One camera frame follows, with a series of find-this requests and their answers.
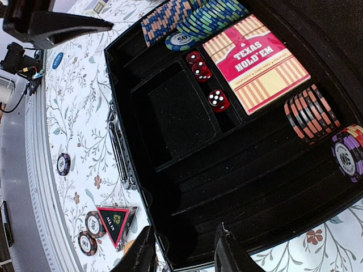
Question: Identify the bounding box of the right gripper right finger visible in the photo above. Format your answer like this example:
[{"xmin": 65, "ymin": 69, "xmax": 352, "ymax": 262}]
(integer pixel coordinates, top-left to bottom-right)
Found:
[{"xmin": 214, "ymin": 223, "xmax": 264, "ymax": 272}]

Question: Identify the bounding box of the black poker chip front left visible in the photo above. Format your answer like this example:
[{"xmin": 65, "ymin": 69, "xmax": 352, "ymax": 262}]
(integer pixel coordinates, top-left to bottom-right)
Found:
[{"xmin": 57, "ymin": 153, "xmax": 71, "ymax": 176}]

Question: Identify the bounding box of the purple 500 chip stack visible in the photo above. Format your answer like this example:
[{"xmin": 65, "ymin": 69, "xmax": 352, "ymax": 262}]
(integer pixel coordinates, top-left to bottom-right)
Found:
[{"xmin": 331, "ymin": 124, "xmax": 362, "ymax": 182}]

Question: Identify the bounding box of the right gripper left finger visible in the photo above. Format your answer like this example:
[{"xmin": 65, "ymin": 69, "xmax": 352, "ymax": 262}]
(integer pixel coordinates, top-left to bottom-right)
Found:
[{"xmin": 112, "ymin": 226, "xmax": 158, "ymax": 272}]

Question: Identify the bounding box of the black triangular all-in button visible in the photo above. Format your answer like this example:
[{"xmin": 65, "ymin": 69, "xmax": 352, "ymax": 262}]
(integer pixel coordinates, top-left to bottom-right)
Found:
[{"xmin": 96, "ymin": 205, "xmax": 137, "ymax": 252}]

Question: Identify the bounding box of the red die lower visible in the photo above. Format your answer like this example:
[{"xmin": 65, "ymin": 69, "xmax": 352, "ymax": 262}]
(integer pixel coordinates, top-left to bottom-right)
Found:
[{"xmin": 208, "ymin": 89, "xmax": 230, "ymax": 113}]

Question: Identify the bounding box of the red die middle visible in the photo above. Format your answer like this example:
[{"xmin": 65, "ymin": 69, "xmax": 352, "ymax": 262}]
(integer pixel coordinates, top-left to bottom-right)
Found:
[{"xmin": 191, "ymin": 61, "xmax": 212, "ymax": 83}]

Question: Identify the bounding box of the red black poker chip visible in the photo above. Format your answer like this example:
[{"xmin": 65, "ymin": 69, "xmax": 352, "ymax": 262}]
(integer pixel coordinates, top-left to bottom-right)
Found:
[
  {"xmin": 85, "ymin": 211, "xmax": 106, "ymax": 239},
  {"xmin": 78, "ymin": 231, "xmax": 98, "ymax": 256}
]

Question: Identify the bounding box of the front aluminium rail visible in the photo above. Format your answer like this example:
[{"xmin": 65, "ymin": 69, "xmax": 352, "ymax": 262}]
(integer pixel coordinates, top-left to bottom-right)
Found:
[{"xmin": 0, "ymin": 67, "xmax": 86, "ymax": 272}]

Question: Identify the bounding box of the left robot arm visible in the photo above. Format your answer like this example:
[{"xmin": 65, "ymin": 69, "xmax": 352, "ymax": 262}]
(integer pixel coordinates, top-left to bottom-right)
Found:
[{"xmin": 1, "ymin": 1, "xmax": 113, "ymax": 49}]

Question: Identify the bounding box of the blue round button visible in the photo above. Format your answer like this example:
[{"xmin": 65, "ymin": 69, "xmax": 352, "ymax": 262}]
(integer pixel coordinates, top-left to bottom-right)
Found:
[{"xmin": 52, "ymin": 52, "xmax": 64, "ymax": 70}]

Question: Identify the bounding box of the red die top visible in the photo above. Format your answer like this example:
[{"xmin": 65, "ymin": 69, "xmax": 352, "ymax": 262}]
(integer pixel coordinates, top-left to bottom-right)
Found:
[{"xmin": 186, "ymin": 51, "xmax": 201, "ymax": 65}]

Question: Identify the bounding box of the red die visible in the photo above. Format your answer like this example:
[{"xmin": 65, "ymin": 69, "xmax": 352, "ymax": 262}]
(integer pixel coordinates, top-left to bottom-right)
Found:
[
  {"xmin": 208, "ymin": 89, "xmax": 230, "ymax": 113},
  {"xmin": 186, "ymin": 51, "xmax": 201, "ymax": 65},
  {"xmin": 191, "ymin": 61, "xmax": 212, "ymax": 83}
]

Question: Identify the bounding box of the orange round button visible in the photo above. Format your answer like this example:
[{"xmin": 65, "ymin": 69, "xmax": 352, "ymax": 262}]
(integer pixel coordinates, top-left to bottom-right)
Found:
[{"xmin": 124, "ymin": 240, "xmax": 135, "ymax": 254}]

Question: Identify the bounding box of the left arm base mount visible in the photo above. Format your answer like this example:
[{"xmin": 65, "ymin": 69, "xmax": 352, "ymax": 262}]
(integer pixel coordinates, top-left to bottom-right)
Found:
[{"xmin": 1, "ymin": 42, "xmax": 45, "ymax": 96}]

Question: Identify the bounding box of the black poker set case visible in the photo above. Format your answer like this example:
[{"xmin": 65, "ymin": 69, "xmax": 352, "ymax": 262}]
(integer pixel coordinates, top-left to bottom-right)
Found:
[{"xmin": 105, "ymin": 1, "xmax": 362, "ymax": 271}]

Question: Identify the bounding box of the salmon black chip stack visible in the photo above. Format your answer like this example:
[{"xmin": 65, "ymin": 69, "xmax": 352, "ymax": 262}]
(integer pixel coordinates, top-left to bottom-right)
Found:
[{"xmin": 284, "ymin": 84, "xmax": 341, "ymax": 145}]

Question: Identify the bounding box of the green blue chip stack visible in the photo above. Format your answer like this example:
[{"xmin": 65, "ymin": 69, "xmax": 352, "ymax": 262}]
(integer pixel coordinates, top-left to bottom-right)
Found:
[{"xmin": 165, "ymin": 1, "xmax": 250, "ymax": 51}]

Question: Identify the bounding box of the red black poker chip front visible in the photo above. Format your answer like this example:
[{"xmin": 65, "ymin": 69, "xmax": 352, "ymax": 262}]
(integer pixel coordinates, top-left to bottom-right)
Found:
[{"xmin": 78, "ymin": 231, "xmax": 98, "ymax": 256}]

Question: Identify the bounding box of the blue tan chip stack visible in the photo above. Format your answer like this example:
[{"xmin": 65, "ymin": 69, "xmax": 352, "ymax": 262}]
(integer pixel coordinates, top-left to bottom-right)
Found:
[{"xmin": 141, "ymin": 0, "xmax": 201, "ymax": 47}]

